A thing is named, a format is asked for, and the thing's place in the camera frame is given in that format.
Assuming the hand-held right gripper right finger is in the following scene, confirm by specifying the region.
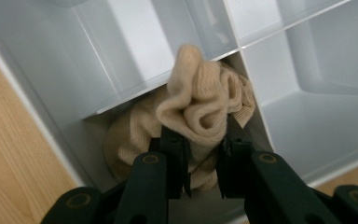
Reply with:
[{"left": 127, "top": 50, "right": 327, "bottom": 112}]
[{"left": 215, "top": 113, "right": 256, "bottom": 201}]

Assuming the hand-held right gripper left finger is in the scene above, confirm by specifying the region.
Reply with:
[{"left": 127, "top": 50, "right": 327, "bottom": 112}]
[{"left": 149, "top": 124, "right": 193, "bottom": 201}]

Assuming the beige sock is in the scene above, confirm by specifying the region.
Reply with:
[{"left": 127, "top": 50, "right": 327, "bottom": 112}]
[{"left": 102, "top": 43, "right": 257, "bottom": 192}]

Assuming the white divided storage box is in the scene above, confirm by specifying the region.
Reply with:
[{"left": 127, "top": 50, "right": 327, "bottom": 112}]
[{"left": 0, "top": 0, "right": 358, "bottom": 224}]

